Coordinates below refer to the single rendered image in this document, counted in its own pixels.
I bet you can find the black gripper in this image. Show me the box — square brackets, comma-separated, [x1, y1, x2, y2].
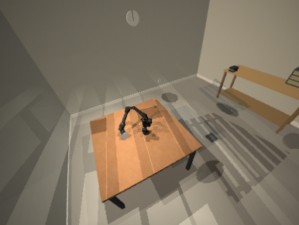
[142, 123, 147, 132]

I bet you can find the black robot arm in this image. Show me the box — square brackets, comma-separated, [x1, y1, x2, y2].
[118, 106, 152, 134]

